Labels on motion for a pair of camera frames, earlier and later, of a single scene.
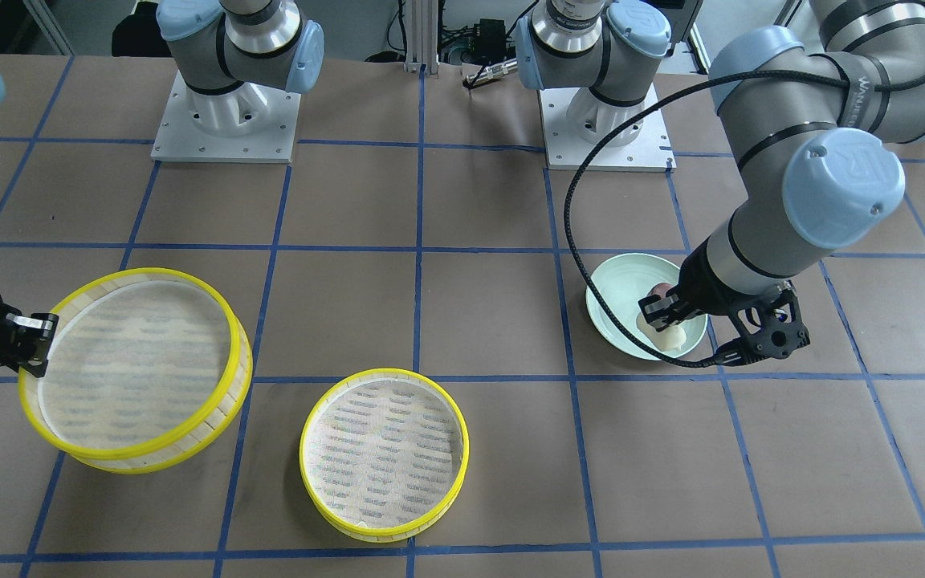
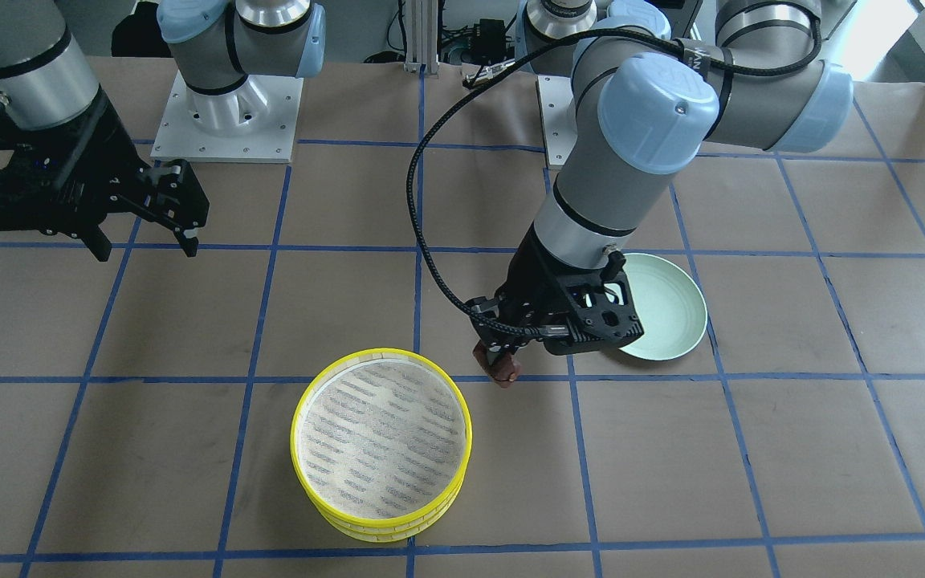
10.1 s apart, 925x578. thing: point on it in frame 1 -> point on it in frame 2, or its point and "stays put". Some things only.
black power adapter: x=489 y=41 stays put
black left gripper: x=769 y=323 -> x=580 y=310
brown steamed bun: x=661 y=289 -> x=506 y=369
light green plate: x=624 y=280 stays put
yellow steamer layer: x=146 y=369 -> x=381 y=437
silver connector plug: x=491 y=72 stays put
